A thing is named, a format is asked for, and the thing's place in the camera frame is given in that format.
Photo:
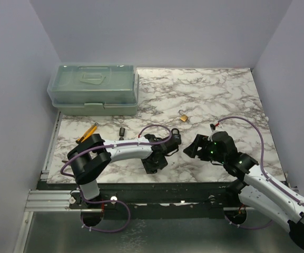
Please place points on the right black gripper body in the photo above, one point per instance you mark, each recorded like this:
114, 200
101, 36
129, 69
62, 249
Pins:
209, 152

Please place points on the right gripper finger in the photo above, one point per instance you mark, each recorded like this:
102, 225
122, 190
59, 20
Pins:
200, 141
192, 150

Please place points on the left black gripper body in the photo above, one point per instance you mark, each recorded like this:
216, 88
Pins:
150, 165

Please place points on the black padlock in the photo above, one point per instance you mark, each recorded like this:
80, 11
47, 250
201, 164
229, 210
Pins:
176, 136

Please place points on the brass padlock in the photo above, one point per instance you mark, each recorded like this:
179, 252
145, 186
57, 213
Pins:
183, 116

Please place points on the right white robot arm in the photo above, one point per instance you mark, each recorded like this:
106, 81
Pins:
254, 186

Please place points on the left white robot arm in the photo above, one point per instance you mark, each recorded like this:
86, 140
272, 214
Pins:
91, 157

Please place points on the black socket tool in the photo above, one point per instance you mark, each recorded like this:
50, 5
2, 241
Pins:
121, 133

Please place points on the yellow utility knife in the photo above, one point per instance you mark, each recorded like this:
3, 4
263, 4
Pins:
88, 133

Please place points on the green translucent plastic toolbox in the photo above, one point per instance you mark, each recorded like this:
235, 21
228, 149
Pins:
95, 90

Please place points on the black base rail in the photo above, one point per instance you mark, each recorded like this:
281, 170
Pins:
155, 200

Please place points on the aluminium extrusion rail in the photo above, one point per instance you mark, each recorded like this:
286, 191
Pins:
49, 201

